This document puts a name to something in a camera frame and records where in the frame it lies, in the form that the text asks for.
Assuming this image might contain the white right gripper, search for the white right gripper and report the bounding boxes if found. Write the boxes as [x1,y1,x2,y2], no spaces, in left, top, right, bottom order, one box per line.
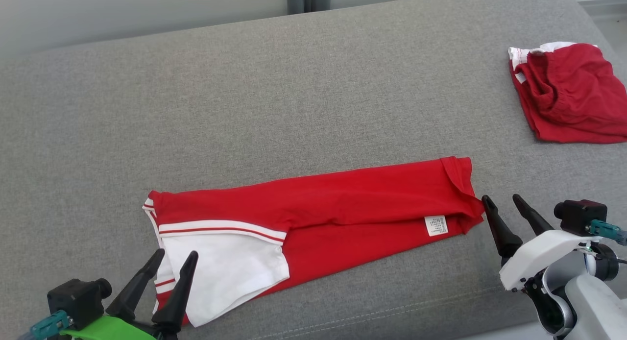
[481,194,606,292]

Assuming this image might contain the red and white basketball jersey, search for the red and white basketball jersey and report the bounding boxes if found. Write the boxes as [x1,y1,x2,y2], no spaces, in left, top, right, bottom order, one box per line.
[142,156,486,329]

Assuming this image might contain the red shorts with white trim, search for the red shorts with white trim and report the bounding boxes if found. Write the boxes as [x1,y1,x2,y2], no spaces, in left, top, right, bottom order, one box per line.
[507,41,627,145]

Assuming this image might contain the teal left camera connector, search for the teal left camera connector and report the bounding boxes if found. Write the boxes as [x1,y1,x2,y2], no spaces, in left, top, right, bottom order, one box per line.
[28,309,72,340]

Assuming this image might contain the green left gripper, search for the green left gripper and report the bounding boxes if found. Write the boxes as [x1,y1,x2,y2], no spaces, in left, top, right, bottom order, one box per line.
[58,248,199,340]

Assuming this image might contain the teal right camera connector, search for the teal right camera connector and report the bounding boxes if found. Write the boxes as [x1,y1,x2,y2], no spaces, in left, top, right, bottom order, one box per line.
[587,219,627,246]

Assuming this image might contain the teal camera connector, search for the teal camera connector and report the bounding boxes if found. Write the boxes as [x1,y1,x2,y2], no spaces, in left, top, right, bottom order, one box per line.
[28,309,72,340]
[587,219,627,246]

